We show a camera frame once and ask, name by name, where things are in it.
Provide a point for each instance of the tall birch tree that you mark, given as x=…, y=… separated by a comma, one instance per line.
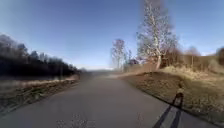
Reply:
x=156, y=36

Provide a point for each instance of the dark wood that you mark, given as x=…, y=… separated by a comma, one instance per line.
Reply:
x=33, y=65

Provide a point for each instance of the grey asphalt road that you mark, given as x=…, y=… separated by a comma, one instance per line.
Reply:
x=100, y=106

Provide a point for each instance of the building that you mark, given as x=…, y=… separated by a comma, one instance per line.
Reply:
x=133, y=62

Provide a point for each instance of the brown bushes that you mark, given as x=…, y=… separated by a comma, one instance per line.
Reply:
x=200, y=59

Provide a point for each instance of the small bare tree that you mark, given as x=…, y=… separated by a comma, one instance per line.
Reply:
x=118, y=53

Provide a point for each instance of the brown grass verge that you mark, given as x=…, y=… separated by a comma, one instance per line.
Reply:
x=26, y=91

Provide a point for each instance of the grass bank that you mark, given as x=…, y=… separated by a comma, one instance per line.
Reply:
x=193, y=85

